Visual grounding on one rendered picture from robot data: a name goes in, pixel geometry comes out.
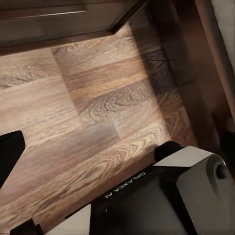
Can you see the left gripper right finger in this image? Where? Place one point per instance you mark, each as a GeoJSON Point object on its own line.
{"type": "Point", "coordinates": [227, 146]}

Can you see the nightstand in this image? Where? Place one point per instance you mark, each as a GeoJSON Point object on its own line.
{"type": "Point", "coordinates": [27, 25]}

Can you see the bed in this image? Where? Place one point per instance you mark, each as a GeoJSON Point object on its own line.
{"type": "Point", "coordinates": [199, 40]}

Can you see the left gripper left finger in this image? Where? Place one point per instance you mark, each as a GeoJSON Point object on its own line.
{"type": "Point", "coordinates": [12, 146]}

